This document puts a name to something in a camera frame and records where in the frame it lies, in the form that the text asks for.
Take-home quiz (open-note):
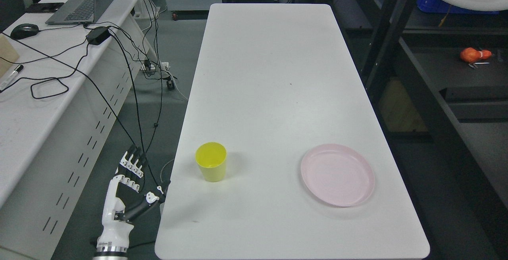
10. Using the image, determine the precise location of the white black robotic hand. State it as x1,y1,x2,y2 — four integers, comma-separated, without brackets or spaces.
96,145,166,250

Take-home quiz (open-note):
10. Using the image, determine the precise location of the yellow plastic cup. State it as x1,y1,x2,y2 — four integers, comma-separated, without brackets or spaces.
195,142,227,182

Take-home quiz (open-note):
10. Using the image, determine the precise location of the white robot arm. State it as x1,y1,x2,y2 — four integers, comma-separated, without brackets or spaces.
92,246,128,260

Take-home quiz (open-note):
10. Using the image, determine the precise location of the orange toy on shelf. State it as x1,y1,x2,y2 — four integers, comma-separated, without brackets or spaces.
460,47,492,64

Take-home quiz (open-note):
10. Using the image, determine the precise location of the white side desk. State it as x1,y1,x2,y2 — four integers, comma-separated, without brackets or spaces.
0,13,140,260

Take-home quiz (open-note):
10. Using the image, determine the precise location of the white power strip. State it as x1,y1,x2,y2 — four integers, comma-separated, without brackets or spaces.
140,60,170,75

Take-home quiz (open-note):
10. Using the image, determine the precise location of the black power adapter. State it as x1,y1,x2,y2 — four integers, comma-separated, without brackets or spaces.
86,26,111,45

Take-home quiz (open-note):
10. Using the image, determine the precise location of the black marker pen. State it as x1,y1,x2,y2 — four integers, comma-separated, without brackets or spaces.
0,64,24,91

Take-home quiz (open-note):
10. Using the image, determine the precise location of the grey laptop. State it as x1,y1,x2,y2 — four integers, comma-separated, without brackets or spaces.
45,0,114,25

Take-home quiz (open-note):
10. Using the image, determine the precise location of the black computer mouse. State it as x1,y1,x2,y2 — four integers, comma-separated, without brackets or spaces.
10,23,40,40

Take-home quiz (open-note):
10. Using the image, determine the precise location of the pink plastic plate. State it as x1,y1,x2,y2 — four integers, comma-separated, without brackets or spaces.
300,144,375,207

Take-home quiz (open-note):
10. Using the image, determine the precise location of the black metal rack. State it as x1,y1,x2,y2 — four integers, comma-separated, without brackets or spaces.
360,10,508,212

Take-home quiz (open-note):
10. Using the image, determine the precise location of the black cable loop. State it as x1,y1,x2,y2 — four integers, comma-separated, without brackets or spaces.
0,34,89,100

